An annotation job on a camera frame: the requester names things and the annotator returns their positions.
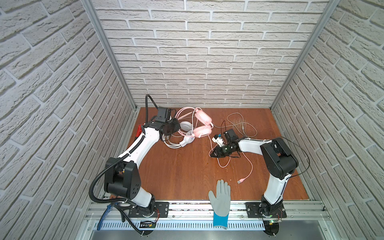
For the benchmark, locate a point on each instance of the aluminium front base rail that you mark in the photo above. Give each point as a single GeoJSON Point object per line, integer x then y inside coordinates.
{"type": "Point", "coordinates": [305, 219]}

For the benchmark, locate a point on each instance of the aluminium corner post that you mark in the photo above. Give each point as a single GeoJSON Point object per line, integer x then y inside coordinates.
{"type": "Point", "coordinates": [325, 16]}
{"type": "Point", "coordinates": [97, 24]}

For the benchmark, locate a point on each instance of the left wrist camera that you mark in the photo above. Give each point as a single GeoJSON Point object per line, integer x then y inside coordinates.
{"type": "Point", "coordinates": [164, 115]}

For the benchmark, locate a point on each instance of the aluminium corner post left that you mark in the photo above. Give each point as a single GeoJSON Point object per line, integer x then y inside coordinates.
{"type": "Point", "coordinates": [97, 24]}

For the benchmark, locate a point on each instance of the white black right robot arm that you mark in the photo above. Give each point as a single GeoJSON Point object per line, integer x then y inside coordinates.
{"type": "Point", "coordinates": [280, 162]}

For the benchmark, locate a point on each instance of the grey blue work glove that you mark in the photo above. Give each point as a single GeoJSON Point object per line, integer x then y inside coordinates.
{"type": "Point", "coordinates": [221, 203]}

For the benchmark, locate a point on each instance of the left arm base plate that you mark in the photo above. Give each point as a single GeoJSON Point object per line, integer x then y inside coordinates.
{"type": "Point", "coordinates": [154, 210]}

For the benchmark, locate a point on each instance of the aluminium corner post right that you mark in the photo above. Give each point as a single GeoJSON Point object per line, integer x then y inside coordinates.
{"type": "Point", "coordinates": [325, 16]}

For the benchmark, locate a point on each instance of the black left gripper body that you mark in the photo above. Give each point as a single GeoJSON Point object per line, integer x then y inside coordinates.
{"type": "Point", "coordinates": [174, 125]}

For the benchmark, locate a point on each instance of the pink headphones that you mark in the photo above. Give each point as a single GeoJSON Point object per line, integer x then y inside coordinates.
{"type": "Point", "coordinates": [201, 122]}

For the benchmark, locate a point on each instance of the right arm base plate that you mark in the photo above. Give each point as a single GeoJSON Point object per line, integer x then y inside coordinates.
{"type": "Point", "coordinates": [258, 210]}

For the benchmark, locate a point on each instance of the aluminium floor rail left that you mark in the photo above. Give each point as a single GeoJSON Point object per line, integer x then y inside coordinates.
{"type": "Point", "coordinates": [129, 127]}

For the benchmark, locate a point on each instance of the red black pipe wrench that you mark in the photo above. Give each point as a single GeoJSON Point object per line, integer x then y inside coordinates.
{"type": "Point", "coordinates": [139, 131]}

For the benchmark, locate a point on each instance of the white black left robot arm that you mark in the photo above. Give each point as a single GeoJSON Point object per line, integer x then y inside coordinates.
{"type": "Point", "coordinates": [126, 183]}

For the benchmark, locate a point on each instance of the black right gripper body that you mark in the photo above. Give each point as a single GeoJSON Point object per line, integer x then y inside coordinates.
{"type": "Point", "coordinates": [226, 150]}

